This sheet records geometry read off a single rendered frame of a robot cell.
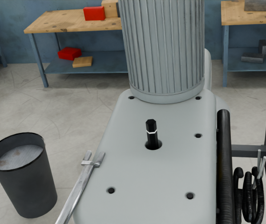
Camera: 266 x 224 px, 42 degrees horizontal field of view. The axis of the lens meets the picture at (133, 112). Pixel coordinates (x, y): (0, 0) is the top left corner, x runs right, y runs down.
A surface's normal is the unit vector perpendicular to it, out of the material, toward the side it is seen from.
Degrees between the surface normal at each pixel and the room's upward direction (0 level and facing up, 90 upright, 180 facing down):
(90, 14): 90
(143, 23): 90
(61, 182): 0
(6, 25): 90
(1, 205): 0
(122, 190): 0
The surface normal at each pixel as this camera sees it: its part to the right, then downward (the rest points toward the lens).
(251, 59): -0.44, 0.55
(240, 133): -0.12, -0.82
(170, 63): 0.05, 0.56
